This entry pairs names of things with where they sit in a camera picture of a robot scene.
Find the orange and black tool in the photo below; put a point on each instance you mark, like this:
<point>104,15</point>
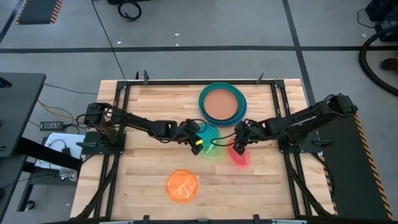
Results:
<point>390,63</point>

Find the pink translucent cup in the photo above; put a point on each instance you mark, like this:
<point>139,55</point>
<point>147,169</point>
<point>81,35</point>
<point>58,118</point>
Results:
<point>241,160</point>

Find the black aluminium table frame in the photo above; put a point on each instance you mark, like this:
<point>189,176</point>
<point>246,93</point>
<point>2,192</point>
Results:
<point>199,82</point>

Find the black power adapter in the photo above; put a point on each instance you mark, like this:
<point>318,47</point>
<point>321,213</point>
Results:
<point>51,126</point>

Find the black desk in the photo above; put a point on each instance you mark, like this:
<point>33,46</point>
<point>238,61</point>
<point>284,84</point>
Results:
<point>18,109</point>

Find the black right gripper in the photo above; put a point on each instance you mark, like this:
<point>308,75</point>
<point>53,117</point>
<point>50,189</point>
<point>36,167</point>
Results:
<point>245,132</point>

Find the translucent orange plastic plate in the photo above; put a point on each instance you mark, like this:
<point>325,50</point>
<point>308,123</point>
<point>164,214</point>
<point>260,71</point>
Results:
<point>174,186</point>

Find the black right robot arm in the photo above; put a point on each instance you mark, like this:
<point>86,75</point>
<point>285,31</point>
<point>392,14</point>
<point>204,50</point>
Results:
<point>304,119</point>

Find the opaque peach plastic plate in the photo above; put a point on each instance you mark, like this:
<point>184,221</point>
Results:
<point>220,104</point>

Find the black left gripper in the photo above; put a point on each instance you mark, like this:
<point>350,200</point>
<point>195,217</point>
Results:
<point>191,132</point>

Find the opaque dark green plate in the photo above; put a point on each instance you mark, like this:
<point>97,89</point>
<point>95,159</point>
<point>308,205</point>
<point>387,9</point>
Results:
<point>221,85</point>

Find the black computer case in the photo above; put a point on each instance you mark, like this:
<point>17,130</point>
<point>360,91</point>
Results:
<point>112,1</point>

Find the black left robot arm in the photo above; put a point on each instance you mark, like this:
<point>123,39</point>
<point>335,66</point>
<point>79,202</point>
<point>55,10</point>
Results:
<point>140,123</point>

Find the translucent green plastic plate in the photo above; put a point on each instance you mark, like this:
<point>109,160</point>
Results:
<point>214,140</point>

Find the black frame clamp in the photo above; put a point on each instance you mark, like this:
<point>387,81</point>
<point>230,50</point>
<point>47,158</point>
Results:
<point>260,77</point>
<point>145,76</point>

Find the black equipment stack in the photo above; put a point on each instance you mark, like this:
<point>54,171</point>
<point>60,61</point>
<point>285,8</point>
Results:
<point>385,12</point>

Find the black hazard-striped floor mat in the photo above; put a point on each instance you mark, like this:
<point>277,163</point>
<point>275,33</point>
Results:
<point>37,11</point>
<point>348,174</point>

